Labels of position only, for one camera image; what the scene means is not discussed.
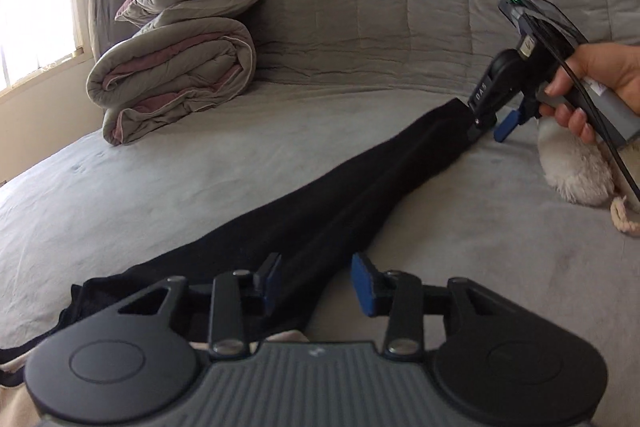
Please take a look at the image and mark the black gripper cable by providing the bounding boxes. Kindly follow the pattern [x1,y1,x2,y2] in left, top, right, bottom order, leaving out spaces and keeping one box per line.
[562,54,640,200]

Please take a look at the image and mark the white fluffy plush toy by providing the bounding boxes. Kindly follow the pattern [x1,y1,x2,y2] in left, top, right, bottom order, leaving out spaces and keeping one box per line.
[537,117,616,208]

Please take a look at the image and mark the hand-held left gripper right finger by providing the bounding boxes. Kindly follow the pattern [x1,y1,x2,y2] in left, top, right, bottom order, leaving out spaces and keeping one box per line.
[351,253,518,360]

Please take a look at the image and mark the grey bed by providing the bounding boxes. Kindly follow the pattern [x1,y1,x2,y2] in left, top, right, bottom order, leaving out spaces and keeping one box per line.
[0,77,640,427]

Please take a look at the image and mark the person's right hand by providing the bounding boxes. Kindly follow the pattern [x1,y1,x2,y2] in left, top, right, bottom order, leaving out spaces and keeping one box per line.
[537,41,640,142]

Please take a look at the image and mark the folded grey maroon quilt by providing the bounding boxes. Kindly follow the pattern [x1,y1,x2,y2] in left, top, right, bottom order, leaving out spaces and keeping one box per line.
[86,17,258,146]

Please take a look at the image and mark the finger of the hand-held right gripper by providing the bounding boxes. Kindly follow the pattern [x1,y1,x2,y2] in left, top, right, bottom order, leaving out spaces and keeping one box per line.
[465,104,501,142]
[492,107,521,142]

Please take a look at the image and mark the sliding glass window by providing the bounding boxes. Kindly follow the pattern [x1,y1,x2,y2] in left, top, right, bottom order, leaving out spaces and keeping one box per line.
[0,0,96,95]

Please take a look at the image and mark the black fleece-lined pants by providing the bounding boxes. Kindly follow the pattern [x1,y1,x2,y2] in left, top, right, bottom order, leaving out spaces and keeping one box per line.
[0,96,482,358]

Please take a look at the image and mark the white braided drawstring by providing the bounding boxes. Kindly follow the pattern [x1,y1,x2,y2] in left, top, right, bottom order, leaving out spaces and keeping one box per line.
[610,196,640,238]

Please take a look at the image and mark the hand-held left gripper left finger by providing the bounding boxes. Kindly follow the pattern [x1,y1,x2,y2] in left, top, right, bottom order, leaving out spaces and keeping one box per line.
[117,253,283,355]

